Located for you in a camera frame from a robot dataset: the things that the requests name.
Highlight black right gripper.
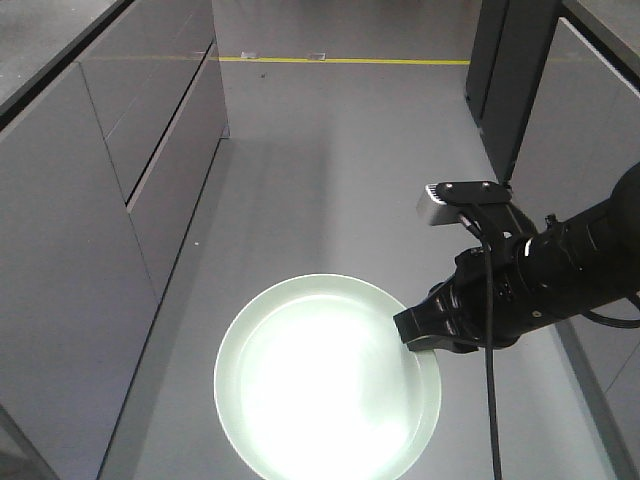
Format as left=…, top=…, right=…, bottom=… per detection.
left=393, top=247, right=545, bottom=353

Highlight light green round plate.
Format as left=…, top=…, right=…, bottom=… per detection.
left=213, top=274, right=442, bottom=479

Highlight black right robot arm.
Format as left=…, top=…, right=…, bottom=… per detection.
left=394, top=166, right=639, bottom=353

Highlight dark tall cabinet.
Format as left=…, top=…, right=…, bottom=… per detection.
left=465, top=0, right=561, bottom=183

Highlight grey kitchen cabinet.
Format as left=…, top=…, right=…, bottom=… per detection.
left=1, top=1, right=228, bottom=479

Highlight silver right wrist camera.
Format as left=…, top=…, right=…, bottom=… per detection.
left=416, top=180, right=512, bottom=226

